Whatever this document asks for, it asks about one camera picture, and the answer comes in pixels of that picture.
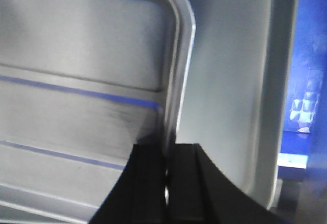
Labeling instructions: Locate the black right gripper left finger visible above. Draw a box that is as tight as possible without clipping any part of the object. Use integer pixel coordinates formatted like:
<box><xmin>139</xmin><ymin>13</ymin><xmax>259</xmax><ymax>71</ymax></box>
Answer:
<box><xmin>89</xmin><ymin>145</ymin><xmax>166</xmax><ymax>223</ymax></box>

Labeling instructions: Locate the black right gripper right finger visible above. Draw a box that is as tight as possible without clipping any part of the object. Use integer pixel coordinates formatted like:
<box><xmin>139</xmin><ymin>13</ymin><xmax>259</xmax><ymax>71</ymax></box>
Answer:
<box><xmin>168</xmin><ymin>144</ymin><xmax>284</xmax><ymax>223</ymax></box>

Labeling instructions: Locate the small silver ribbed tray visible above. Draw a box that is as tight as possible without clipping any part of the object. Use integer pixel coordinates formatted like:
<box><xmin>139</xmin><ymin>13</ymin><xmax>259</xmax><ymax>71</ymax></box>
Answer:
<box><xmin>1</xmin><ymin>0</ymin><xmax>196</xmax><ymax>223</ymax></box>

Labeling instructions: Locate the large grey tray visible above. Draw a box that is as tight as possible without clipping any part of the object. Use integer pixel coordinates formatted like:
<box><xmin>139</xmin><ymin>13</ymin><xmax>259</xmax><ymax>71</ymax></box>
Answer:
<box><xmin>176</xmin><ymin>0</ymin><xmax>298</xmax><ymax>209</ymax></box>

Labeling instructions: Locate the blue bin lower shelf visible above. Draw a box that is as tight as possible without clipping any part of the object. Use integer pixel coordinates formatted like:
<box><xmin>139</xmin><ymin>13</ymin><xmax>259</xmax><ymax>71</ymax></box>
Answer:
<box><xmin>277</xmin><ymin>0</ymin><xmax>327</xmax><ymax>224</ymax></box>

